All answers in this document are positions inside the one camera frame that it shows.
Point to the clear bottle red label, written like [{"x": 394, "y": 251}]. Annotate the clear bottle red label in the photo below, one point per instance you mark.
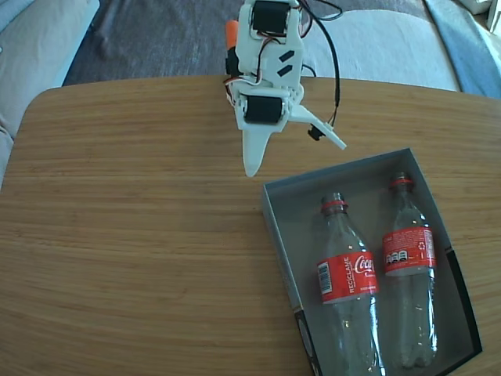
[
  {"x": 409, "y": 250},
  {"x": 348, "y": 278}
]

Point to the grey cardboard box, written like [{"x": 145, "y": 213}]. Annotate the grey cardboard box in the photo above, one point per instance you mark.
[{"x": 368, "y": 196}]

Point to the orange and black clamp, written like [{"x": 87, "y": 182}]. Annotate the orange and black clamp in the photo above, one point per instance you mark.
[{"x": 231, "y": 33}]

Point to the dark grey rug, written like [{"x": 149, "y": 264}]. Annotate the dark grey rug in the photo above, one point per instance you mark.
[{"x": 156, "y": 39}]

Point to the light grey sofa cushion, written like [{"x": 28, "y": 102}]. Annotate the light grey sofa cushion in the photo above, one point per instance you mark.
[
  {"x": 391, "y": 51},
  {"x": 35, "y": 51}
]

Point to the blue blanket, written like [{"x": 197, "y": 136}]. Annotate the blue blanket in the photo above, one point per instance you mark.
[{"x": 469, "y": 58}]

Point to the white object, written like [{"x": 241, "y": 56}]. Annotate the white object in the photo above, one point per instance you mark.
[{"x": 479, "y": 6}]

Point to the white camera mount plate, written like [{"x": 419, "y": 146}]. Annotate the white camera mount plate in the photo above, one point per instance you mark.
[{"x": 313, "y": 119}]

